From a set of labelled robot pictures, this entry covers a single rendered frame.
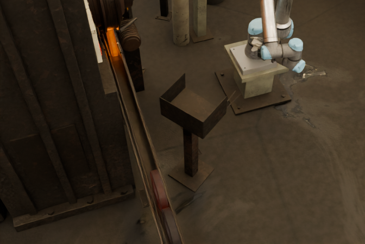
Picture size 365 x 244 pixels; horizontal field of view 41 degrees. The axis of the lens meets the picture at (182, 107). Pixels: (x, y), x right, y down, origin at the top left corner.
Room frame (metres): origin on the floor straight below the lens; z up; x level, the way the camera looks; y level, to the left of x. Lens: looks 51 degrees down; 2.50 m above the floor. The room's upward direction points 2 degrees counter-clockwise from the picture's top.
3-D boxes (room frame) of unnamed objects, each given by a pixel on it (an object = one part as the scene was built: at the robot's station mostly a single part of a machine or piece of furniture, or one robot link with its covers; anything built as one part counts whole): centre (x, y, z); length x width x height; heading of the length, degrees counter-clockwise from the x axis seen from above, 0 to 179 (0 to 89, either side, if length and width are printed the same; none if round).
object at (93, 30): (1.57, 0.37, 1.15); 0.26 x 0.02 x 0.18; 16
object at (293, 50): (1.87, -0.60, 0.67); 0.11 x 0.08 x 0.11; 93
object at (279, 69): (2.21, -0.48, 0.28); 0.32 x 0.32 x 0.04; 16
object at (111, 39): (1.92, 0.36, 0.75); 0.18 x 0.03 x 0.18; 15
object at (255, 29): (2.22, -0.48, 0.50); 0.13 x 0.12 x 0.14; 93
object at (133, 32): (2.28, 0.33, 0.27); 0.22 x 0.13 x 0.53; 16
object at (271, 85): (2.21, -0.48, 0.13); 0.40 x 0.40 x 0.26; 16
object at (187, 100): (1.53, -0.06, 0.36); 0.26 x 0.20 x 0.72; 51
